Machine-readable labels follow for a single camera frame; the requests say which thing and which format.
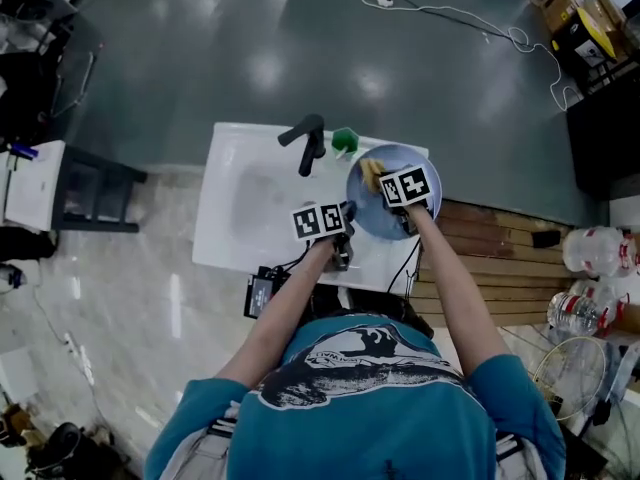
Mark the black bin with yellow lid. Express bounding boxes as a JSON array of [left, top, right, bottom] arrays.
[[552, 7, 631, 82]]

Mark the person's left forearm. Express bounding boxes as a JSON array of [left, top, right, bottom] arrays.
[[213, 236, 337, 392]]

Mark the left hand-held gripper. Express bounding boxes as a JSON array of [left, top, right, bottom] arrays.
[[290, 200, 358, 272]]

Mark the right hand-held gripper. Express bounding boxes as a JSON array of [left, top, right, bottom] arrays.
[[378, 166, 434, 234]]

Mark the black bag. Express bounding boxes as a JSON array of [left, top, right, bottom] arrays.
[[0, 227, 59, 262]]

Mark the big blue plate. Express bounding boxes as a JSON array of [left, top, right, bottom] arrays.
[[345, 143, 444, 242]]

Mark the black faucet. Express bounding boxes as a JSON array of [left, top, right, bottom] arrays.
[[277, 113, 327, 178]]

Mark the black power cable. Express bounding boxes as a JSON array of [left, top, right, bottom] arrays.
[[389, 0, 531, 52]]

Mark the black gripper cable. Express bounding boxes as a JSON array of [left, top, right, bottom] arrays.
[[387, 237, 424, 294]]

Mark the black frame shelf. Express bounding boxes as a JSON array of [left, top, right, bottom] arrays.
[[49, 145, 149, 234]]

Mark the large clear water bottle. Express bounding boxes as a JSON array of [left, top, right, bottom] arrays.
[[547, 280, 631, 337], [562, 225, 640, 277]]

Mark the green plastic cup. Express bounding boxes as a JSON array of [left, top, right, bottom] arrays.
[[330, 126, 361, 162]]

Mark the white ceramic sink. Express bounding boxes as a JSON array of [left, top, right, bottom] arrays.
[[192, 121, 430, 293]]

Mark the wire fan guard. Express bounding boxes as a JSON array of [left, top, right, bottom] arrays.
[[532, 336, 609, 422]]

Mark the black office chair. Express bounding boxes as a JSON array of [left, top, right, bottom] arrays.
[[0, 0, 101, 144]]

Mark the white side cabinet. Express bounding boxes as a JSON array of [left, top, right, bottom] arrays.
[[0, 140, 69, 232]]

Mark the wooden slat platform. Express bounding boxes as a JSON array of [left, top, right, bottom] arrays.
[[407, 197, 576, 329]]

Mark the black waist pouch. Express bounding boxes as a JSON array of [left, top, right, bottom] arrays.
[[309, 285, 435, 339]]

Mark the person's right forearm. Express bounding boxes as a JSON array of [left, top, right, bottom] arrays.
[[405, 205, 514, 384]]

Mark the black screen device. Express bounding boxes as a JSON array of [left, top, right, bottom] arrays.
[[243, 265, 291, 319]]

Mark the person's teal printed shirt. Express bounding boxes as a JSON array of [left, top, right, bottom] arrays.
[[144, 315, 566, 480]]

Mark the white power cable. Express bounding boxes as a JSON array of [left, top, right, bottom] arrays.
[[287, 0, 584, 114]]

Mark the yellow sponge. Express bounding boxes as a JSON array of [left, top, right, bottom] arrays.
[[358, 156, 390, 193]]

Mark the brown cardboard box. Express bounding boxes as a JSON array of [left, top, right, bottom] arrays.
[[537, 0, 586, 34]]

